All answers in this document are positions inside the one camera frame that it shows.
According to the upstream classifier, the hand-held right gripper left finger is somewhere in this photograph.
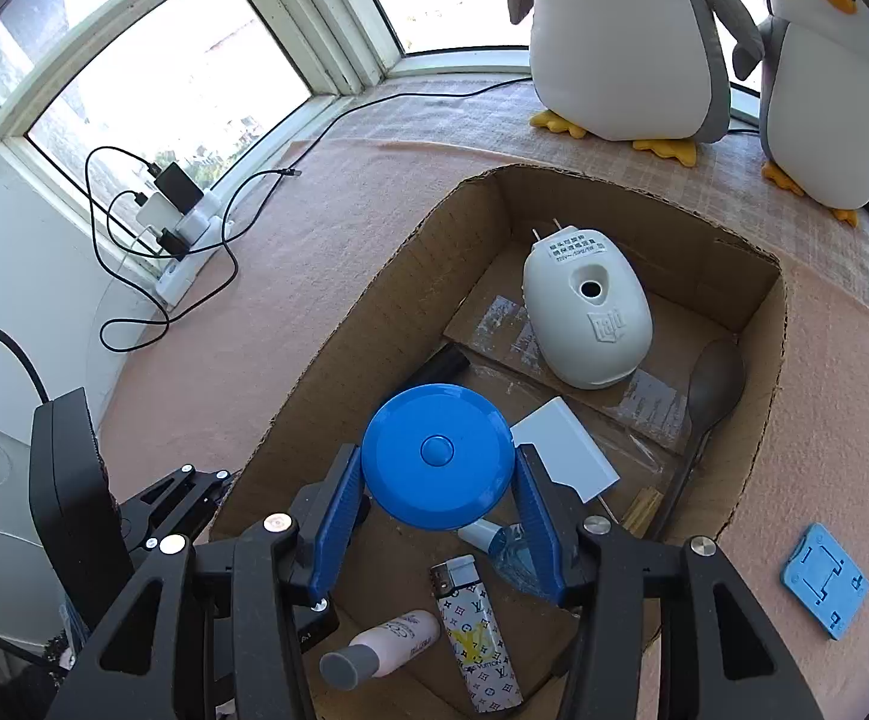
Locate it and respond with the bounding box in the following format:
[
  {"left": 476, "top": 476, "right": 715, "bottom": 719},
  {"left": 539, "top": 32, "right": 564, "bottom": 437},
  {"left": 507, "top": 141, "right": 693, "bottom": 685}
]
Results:
[{"left": 48, "top": 444, "right": 364, "bottom": 720}]

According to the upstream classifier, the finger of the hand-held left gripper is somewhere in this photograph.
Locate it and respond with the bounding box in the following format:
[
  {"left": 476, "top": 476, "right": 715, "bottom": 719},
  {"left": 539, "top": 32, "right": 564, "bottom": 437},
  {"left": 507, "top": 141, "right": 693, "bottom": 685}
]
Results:
[
  {"left": 115, "top": 465, "right": 235, "bottom": 552},
  {"left": 288, "top": 598, "right": 341, "bottom": 650}
]

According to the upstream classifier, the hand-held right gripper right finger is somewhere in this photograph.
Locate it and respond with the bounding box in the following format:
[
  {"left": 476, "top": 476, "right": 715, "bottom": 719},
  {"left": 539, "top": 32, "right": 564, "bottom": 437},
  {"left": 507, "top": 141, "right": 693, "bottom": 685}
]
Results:
[{"left": 513, "top": 444, "right": 826, "bottom": 720}]

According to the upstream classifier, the small blue liquid bottle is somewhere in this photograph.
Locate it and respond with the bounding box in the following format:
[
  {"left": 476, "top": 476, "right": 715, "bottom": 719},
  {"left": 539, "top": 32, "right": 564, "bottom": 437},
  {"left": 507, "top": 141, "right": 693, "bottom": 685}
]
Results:
[{"left": 457, "top": 517, "right": 556, "bottom": 593}]

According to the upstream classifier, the white charger plug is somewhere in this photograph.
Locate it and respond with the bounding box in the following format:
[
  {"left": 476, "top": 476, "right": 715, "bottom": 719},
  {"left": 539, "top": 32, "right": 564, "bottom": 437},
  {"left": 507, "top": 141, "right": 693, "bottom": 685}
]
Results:
[{"left": 510, "top": 397, "right": 622, "bottom": 502}]

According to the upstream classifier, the pink bottle with grey cap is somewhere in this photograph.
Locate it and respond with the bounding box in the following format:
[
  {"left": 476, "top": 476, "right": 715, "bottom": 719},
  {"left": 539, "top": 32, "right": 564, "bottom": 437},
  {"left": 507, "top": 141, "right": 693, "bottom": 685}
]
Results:
[{"left": 319, "top": 610, "right": 443, "bottom": 691}]

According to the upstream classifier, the wooden clothespin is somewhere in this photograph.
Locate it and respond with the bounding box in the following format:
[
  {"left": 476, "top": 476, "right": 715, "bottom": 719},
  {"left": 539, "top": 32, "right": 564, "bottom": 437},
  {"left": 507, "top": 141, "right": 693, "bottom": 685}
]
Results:
[{"left": 621, "top": 487, "right": 664, "bottom": 533}]

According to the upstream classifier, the blue round tape measure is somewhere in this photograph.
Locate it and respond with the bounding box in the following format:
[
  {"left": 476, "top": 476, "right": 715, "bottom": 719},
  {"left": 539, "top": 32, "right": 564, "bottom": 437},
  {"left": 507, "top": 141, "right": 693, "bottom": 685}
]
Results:
[{"left": 361, "top": 384, "right": 516, "bottom": 531}]

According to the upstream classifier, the white patterned lighter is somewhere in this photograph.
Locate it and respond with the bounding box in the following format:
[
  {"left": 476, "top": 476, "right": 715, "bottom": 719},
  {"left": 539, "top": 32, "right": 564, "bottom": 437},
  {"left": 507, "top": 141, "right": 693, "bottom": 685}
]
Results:
[{"left": 429, "top": 555, "right": 523, "bottom": 715}]

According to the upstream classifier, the black cylinder tube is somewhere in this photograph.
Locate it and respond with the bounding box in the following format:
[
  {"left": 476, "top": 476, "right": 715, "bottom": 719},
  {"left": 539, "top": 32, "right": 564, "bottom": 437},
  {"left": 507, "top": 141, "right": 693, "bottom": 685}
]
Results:
[{"left": 412, "top": 345, "right": 469, "bottom": 391}]

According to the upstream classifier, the brown cardboard box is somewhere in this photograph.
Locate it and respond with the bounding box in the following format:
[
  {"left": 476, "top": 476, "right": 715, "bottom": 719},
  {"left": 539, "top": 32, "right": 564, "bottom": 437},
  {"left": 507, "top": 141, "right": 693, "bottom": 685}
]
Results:
[{"left": 209, "top": 163, "right": 790, "bottom": 720}]

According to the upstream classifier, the white plug-in mosquito repeller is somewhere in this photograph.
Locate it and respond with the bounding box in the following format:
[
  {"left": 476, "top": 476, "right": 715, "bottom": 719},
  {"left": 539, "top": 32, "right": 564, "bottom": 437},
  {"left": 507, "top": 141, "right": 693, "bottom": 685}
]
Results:
[{"left": 522, "top": 219, "right": 655, "bottom": 389}]

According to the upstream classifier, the grey translucent spoon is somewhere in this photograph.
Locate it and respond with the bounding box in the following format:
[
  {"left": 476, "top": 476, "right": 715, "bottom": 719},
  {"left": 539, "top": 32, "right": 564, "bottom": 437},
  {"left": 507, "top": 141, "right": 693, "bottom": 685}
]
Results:
[{"left": 655, "top": 339, "right": 747, "bottom": 541}]

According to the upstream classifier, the blue flat plastic stand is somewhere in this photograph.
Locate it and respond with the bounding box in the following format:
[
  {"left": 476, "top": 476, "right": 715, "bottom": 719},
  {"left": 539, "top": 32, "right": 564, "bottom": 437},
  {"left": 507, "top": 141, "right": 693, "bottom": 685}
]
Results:
[{"left": 781, "top": 523, "right": 869, "bottom": 641}]

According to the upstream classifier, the black power adapter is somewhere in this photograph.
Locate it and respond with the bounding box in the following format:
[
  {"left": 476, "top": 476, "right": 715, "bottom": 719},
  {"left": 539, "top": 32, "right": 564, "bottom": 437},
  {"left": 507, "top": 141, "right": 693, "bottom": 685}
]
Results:
[{"left": 153, "top": 161, "right": 203, "bottom": 203}]

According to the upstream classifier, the white power strip with chargers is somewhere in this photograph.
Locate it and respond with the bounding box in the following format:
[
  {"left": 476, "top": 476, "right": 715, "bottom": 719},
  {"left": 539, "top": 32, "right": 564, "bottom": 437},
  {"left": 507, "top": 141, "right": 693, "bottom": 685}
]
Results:
[{"left": 85, "top": 146, "right": 304, "bottom": 353}]

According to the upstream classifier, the checkered cloth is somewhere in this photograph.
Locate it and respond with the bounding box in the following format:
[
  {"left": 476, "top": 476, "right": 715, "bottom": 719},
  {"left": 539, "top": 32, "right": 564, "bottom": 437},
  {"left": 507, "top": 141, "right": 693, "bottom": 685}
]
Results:
[{"left": 284, "top": 75, "right": 869, "bottom": 263}]

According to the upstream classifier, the large penguin plush toy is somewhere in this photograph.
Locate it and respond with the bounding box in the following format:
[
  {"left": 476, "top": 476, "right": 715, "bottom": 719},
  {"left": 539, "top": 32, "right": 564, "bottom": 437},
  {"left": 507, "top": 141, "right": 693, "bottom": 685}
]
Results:
[{"left": 507, "top": 0, "right": 766, "bottom": 166}]

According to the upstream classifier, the small penguin plush toy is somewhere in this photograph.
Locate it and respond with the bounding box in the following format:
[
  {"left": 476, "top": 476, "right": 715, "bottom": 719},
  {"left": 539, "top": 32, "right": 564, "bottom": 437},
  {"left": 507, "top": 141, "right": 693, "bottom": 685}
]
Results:
[{"left": 730, "top": 0, "right": 869, "bottom": 228}]

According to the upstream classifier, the thick black cable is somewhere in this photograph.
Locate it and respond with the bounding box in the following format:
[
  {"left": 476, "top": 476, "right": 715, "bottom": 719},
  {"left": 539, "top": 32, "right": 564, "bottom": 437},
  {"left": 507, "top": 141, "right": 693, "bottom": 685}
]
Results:
[{"left": 0, "top": 322, "right": 53, "bottom": 406}]

